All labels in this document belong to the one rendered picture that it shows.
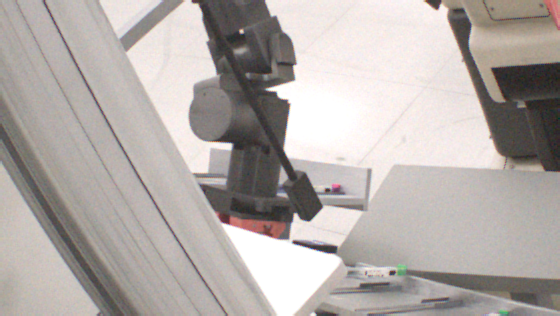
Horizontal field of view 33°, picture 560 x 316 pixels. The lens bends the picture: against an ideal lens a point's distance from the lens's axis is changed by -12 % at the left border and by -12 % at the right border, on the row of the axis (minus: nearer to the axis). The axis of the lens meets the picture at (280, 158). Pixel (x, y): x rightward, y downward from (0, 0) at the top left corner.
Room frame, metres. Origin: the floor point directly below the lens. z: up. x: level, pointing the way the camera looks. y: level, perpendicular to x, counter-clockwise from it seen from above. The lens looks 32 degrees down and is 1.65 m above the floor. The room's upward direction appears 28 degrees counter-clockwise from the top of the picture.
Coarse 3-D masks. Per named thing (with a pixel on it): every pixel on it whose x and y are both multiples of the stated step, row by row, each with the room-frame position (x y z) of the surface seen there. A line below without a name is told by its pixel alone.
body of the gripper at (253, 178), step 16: (240, 144) 1.02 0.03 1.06; (240, 160) 1.00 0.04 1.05; (256, 160) 0.99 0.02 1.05; (272, 160) 0.99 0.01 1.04; (240, 176) 0.99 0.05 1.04; (256, 176) 0.98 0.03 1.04; (272, 176) 0.99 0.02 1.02; (224, 192) 0.99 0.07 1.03; (240, 192) 0.98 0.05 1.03; (256, 192) 0.98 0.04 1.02; (272, 192) 0.98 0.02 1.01; (256, 208) 0.94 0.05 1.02; (288, 208) 0.96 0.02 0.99
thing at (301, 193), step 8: (304, 176) 0.81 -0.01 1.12; (288, 184) 0.81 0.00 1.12; (296, 184) 0.81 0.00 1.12; (304, 184) 0.81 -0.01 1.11; (288, 192) 0.81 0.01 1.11; (296, 192) 0.80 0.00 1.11; (304, 192) 0.81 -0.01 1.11; (312, 192) 0.81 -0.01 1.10; (296, 200) 0.80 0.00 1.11; (304, 200) 0.81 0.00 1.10; (312, 200) 0.81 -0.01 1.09; (296, 208) 0.81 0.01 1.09; (304, 208) 0.80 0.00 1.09; (312, 208) 0.81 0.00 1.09; (320, 208) 0.81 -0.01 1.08; (304, 216) 0.81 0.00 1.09; (312, 216) 0.81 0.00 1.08
